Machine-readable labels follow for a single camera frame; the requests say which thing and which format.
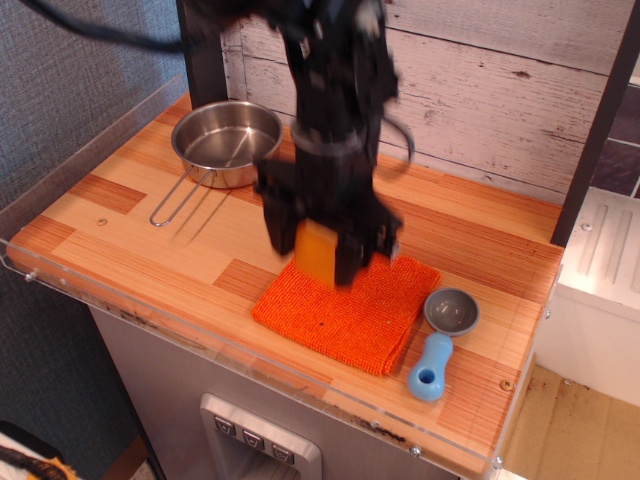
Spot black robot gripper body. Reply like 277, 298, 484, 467
256, 134, 402, 259

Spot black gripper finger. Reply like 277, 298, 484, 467
334, 232, 373, 287
263, 192, 305, 256

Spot yellow cheese wedge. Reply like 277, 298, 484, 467
294, 219, 338, 288

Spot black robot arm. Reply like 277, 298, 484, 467
216, 1, 402, 287

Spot orange knitted cloth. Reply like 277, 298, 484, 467
252, 255, 441, 376

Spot blue grey measuring scoop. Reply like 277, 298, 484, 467
407, 288, 480, 402

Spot clear acrylic table guard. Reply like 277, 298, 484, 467
2, 99, 562, 479

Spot toy fridge dispenser panel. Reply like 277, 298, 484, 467
200, 393, 322, 479

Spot white toy cabinet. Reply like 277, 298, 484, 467
534, 188, 639, 405

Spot yellow black object bottom left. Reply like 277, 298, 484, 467
1, 446, 77, 479

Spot steel pan with wire handle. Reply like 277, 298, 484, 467
149, 100, 283, 227

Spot dark left shelf post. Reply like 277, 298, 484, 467
176, 1, 228, 109

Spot dark shelf post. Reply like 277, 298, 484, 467
176, 1, 228, 109
551, 1, 639, 247

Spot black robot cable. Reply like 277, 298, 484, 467
19, 0, 419, 179

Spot dark right shelf post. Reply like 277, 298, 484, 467
551, 1, 639, 247

